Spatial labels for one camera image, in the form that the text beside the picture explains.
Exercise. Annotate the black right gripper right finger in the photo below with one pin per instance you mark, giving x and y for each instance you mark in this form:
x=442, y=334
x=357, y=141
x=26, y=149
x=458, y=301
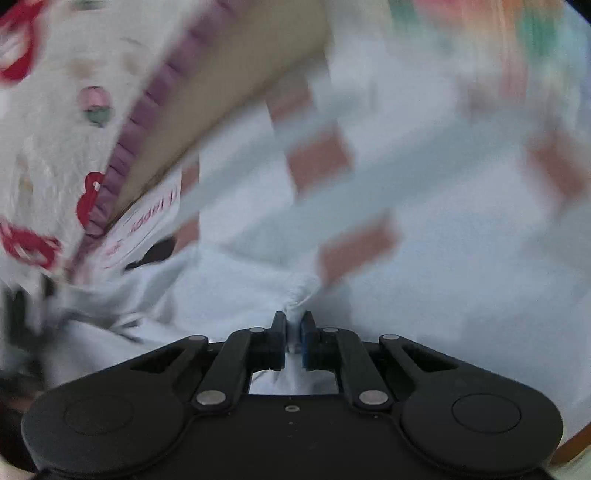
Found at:
x=319, y=346

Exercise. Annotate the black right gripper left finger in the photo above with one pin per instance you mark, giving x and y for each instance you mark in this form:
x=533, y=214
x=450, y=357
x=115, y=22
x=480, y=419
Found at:
x=268, y=346

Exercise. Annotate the light grey garment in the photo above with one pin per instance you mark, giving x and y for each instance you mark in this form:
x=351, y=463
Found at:
x=199, y=291

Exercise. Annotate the checked white red grey sheet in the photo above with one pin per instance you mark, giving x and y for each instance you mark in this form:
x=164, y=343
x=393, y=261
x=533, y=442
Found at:
x=424, y=202

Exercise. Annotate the beige mattress side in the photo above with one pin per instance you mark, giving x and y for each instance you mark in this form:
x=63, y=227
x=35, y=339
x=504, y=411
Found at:
x=229, y=53

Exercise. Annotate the white bear-print fleece blanket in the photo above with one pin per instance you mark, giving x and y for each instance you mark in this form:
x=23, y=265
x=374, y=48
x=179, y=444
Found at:
x=81, y=84

